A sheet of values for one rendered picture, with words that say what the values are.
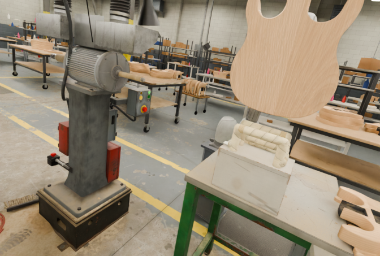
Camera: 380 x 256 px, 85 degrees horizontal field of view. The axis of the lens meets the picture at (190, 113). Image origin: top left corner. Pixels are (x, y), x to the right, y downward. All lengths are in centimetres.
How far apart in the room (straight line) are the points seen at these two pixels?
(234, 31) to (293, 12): 1204
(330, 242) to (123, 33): 119
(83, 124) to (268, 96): 122
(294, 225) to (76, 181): 150
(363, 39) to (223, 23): 662
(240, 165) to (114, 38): 87
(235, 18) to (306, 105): 1226
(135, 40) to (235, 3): 1219
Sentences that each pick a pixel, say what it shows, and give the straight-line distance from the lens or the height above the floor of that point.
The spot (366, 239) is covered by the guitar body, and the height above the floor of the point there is 99.
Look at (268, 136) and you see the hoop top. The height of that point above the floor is 120.
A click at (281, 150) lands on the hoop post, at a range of 80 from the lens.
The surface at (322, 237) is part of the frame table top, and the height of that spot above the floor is 93.
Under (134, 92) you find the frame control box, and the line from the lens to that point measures 160.
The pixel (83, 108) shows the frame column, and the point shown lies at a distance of 157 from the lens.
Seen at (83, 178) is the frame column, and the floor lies 45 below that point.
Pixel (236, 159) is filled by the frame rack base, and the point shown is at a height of 108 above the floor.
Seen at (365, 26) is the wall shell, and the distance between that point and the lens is 1223.
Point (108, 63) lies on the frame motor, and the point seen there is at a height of 130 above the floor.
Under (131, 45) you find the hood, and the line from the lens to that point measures 112.
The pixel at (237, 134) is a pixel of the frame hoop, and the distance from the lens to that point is 82.
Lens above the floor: 144
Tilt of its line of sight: 16 degrees down
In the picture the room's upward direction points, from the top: 10 degrees clockwise
